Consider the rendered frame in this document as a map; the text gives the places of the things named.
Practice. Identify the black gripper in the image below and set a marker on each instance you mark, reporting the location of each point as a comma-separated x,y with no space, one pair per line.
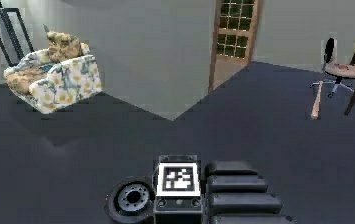
131,200

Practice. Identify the floral armchair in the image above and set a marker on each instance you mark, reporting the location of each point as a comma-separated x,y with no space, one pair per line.
58,81

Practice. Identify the brown patterned cushion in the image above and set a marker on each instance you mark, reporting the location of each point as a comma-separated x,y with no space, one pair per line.
63,46

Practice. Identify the brown door with glass panes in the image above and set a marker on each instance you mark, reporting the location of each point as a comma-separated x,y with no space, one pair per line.
234,33

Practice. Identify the black framed window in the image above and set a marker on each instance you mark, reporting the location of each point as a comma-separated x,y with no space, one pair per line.
8,33

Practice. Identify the wooden baseball bat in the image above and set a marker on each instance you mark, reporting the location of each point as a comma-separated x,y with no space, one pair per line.
317,100

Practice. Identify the black swivel office chair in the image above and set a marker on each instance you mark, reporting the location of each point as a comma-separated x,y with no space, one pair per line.
338,68

